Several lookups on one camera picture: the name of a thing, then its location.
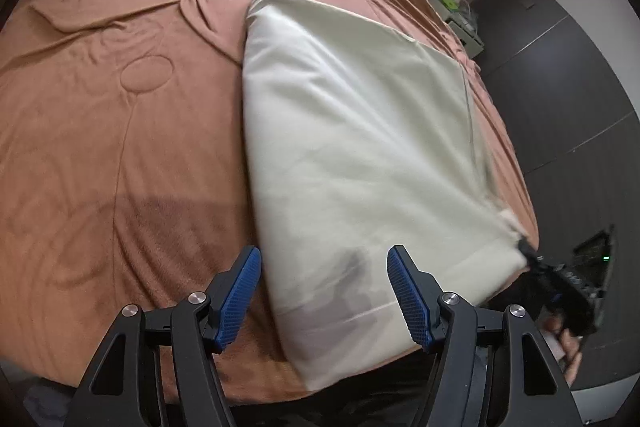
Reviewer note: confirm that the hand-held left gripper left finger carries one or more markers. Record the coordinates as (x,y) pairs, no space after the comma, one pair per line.
(237,302)

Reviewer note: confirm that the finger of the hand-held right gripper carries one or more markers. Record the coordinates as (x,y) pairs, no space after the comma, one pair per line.
(532,257)

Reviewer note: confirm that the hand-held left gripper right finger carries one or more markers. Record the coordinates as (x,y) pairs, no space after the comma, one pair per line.
(410,302)

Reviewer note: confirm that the cream zip jacket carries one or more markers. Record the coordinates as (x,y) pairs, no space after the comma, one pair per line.
(360,132)

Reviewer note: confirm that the person's right hand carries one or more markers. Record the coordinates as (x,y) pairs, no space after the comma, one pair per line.
(570,352)

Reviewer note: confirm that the dark wardrobe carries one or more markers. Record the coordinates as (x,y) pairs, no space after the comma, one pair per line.
(575,107)

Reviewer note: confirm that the orange-brown bed blanket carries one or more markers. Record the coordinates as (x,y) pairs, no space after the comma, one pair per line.
(125,132)

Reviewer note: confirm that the white box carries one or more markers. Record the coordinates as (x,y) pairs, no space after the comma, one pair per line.
(467,37)

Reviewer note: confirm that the green packet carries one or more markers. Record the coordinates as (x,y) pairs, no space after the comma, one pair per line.
(449,1)

